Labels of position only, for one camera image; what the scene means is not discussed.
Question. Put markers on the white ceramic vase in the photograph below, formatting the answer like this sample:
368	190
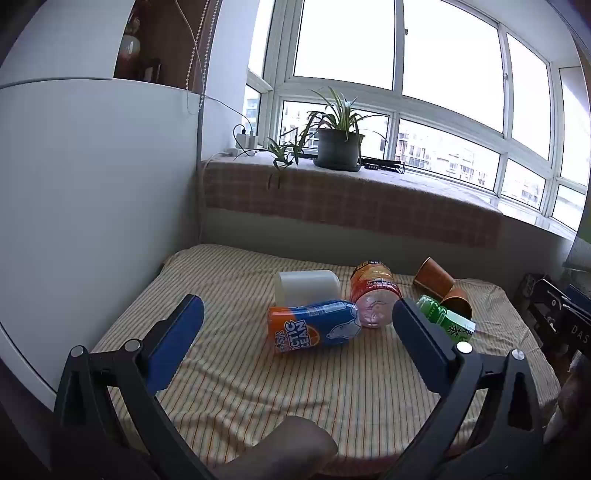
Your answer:
130	53

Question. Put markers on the white power strip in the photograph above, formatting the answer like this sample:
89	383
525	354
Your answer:
231	152

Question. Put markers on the white phone charger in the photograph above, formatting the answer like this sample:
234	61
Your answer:
247	138

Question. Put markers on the small green plant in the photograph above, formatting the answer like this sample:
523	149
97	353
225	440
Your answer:
280	154

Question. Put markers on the white plastic cup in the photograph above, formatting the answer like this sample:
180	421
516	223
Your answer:
307	286

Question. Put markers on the orange and blue drink bottle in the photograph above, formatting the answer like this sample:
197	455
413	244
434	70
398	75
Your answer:
314	330

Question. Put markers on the large potted spider plant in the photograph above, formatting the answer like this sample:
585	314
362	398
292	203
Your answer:
338	146

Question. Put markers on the black device on windowsill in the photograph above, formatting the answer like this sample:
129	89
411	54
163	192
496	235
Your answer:
381	164

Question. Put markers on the striped bed sheet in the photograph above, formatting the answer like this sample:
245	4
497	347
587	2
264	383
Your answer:
258	392

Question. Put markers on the plaid windowsill cloth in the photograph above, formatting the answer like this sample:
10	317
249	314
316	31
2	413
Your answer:
369	203

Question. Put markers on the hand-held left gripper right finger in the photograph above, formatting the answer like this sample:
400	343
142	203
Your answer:
418	339

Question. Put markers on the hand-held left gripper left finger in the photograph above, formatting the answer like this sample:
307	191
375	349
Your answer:
178	334

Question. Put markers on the red label clear bottle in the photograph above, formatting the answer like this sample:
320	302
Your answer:
373	288

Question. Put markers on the brown paper cup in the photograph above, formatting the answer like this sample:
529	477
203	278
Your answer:
457	302
431	276

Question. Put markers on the dark picture frame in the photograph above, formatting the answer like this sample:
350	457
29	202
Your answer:
150	70

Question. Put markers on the white cabinet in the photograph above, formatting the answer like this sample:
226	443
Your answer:
92	207

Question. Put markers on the white window frame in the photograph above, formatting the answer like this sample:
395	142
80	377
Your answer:
398	99

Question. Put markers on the green tea bottle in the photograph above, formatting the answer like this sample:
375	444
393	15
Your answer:
445	318

